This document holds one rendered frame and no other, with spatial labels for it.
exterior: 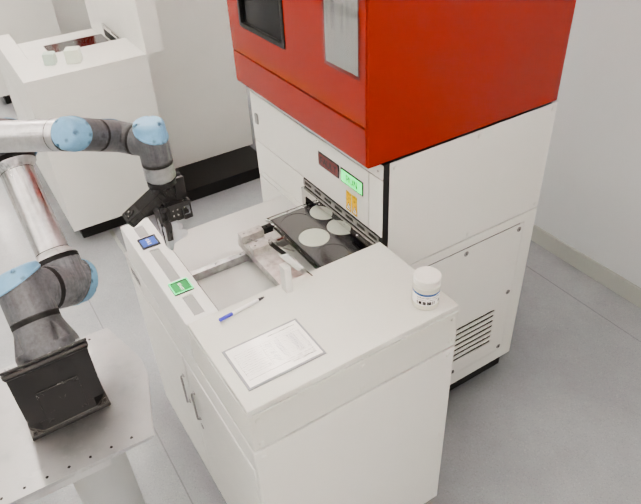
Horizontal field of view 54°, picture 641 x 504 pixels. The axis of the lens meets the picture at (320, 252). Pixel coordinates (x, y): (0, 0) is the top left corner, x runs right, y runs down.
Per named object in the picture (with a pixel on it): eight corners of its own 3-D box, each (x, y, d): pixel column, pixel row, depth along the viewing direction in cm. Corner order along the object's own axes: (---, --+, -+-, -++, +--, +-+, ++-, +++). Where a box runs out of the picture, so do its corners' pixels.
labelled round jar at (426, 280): (427, 290, 168) (429, 262, 162) (444, 304, 163) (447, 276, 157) (406, 300, 165) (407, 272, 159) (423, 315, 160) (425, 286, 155)
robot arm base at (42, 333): (9, 370, 143) (-8, 331, 143) (29, 367, 157) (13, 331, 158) (73, 342, 146) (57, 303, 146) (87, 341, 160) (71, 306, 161)
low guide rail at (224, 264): (315, 230, 218) (315, 222, 216) (318, 232, 217) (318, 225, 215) (181, 283, 198) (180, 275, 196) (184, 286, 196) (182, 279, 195)
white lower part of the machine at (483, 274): (392, 269, 329) (397, 126, 280) (508, 364, 273) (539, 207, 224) (275, 322, 301) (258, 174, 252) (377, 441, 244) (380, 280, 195)
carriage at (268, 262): (259, 237, 211) (258, 230, 209) (317, 295, 185) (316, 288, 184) (238, 245, 207) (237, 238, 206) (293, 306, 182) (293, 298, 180)
